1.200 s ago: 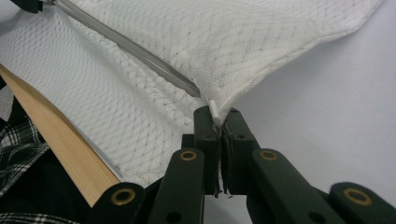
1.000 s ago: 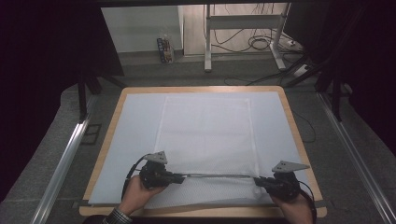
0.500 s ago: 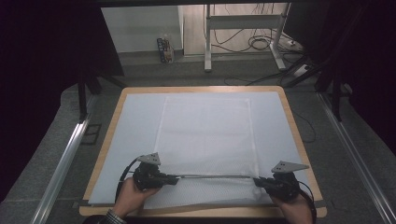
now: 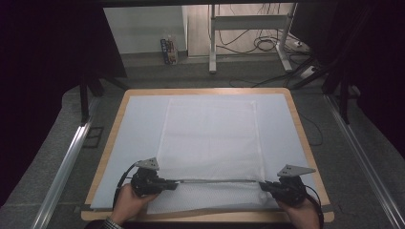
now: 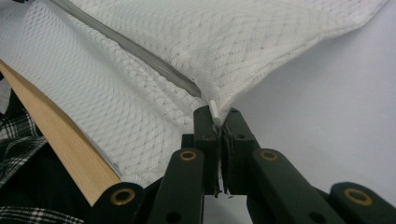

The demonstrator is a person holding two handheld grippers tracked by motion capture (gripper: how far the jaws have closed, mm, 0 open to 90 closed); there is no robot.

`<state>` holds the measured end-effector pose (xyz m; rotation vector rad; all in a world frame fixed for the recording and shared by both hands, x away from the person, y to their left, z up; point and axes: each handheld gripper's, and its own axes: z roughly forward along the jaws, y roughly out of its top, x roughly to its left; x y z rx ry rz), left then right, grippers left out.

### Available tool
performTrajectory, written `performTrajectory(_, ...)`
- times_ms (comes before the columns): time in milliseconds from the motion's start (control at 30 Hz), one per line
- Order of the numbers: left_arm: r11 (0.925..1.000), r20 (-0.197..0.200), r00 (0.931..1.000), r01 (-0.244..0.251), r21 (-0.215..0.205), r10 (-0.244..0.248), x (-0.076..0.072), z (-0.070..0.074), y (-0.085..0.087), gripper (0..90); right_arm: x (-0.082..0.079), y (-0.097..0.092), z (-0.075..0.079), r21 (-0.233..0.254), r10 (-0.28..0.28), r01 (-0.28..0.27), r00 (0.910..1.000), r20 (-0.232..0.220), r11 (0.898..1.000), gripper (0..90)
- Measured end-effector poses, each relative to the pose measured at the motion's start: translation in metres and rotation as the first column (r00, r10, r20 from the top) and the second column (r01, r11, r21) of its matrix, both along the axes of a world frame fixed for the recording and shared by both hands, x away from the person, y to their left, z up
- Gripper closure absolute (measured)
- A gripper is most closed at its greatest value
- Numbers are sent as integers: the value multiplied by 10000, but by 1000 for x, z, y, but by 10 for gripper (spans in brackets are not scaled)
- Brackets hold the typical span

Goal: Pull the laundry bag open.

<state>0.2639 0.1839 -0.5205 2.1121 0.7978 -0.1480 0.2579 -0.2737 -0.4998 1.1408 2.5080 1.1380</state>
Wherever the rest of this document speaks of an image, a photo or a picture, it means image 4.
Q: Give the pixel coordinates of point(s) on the person's left hand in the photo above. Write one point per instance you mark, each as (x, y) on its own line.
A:
(129, 203)

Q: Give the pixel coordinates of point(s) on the black curtain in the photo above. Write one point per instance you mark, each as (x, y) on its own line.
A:
(47, 79)
(375, 63)

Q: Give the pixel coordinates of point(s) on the black floor frame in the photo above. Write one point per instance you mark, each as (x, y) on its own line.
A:
(94, 137)

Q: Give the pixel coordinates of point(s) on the white power strip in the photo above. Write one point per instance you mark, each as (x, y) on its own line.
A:
(307, 72)

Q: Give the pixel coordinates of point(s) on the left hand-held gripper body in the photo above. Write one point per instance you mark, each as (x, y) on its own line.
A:
(147, 181)

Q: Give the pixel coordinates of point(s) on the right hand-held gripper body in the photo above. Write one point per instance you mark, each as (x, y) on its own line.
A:
(290, 187)

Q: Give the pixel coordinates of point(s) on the white mesh laundry bag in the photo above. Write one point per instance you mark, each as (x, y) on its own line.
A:
(210, 143)

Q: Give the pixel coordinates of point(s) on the person's right hand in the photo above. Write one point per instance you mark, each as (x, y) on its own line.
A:
(301, 214)

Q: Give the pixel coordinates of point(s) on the black metal stand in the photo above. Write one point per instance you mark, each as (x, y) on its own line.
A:
(84, 101)
(344, 101)

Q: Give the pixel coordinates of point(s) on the aluminium rail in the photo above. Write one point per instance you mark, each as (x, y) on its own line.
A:
(363, 159)
(63, 171)

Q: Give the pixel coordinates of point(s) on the white desk frame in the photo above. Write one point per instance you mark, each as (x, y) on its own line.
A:
(248, 23)

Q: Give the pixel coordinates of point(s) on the clear snack packet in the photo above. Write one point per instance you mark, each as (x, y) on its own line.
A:
(169, 49)

